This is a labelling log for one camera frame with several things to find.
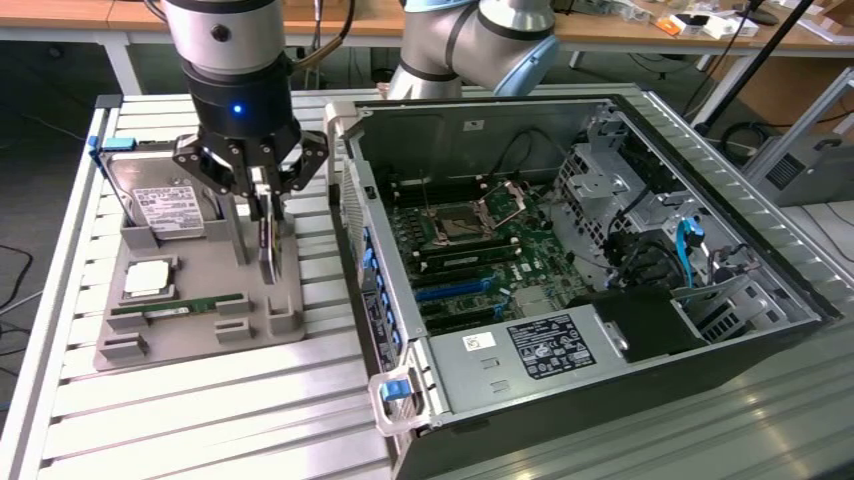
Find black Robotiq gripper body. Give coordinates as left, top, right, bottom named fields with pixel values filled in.
left=181, top=53, right=306, bottom=150

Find Nvidia graphics card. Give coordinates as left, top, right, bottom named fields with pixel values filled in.
left=250, top=182, right=287, bottom=287

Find hard disk in blue carrier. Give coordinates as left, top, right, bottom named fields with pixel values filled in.
left=85, top=135, right=225, bottom=242

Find grey parts rack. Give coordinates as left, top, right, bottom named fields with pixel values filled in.
left=92, top=168, right=307, bottom=374

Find silver CPU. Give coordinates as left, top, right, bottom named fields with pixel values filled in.
left=123, top=260, right=173, bottom=299

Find CPU socket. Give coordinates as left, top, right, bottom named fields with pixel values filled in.
left=430, top=205, right=492, bottom=246

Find green RAM stick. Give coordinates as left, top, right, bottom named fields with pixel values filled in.
left=109, top=293, right=246, bottom=319

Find open socket cover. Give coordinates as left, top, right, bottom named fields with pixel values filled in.
left=474, top=180, right=534, bottom=234

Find RAM stick in slot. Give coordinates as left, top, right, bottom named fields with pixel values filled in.
left=418, top=242, right=523, bottom=274

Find black expansion slot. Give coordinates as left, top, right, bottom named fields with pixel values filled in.
left=426, top=310, right=510, bottom=335
left=419, top=298, right=500, bottom=321
left=407, top=267, right=483, bottom=291

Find blue expansion slot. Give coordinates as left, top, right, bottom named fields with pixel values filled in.
left=414, top=279, right=492, bottom=302

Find green motherboard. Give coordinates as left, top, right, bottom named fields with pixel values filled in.
left=386, top=177, right=582, bottom=336

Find silver disk bay cage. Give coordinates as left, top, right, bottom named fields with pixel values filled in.
left=551, top=141, right=695, bottom=241

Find grey power supply unit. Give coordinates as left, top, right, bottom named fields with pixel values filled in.
left=423, top=302, right=632, bottom=417

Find black plastic shroud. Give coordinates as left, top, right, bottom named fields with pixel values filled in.
left=566, top=287, right=710, bottom=364

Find black open PC case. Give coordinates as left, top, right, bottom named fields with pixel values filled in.
left=322, top=92, right=843, bottom=480

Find white small device box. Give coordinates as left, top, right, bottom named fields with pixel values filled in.
left=699, top=17, right=759, bottom=40

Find black tripod pole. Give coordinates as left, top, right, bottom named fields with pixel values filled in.
left=690, top=0, right=819, bottom=134

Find black round stand base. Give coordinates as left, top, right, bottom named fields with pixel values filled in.
left=731, top=2, right=779, bottom=26

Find grey computer tower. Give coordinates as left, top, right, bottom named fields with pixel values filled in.
left=739, top=67, right=854, bottom=209

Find robot wrist cable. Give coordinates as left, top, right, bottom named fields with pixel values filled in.
left=290, top=0, right=362, bottom=65

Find wooden desk with white frame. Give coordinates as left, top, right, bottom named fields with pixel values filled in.
left=0, top=0, right=408, bottom=96
left=556, top=0, right=854, bottom=126

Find black looped wire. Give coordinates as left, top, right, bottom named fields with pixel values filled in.
left=490, top=127, right=575, bottom=184

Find black wire bundle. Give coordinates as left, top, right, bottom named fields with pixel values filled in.
left=603, top=234, right=689, bottom=291

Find blue SATA wire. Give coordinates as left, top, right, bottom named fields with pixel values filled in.
left=674, top=214, right=707, bottom=289

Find grey disk bay bracket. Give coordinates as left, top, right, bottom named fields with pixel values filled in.
left=670, top=273, right=802, bottom=346

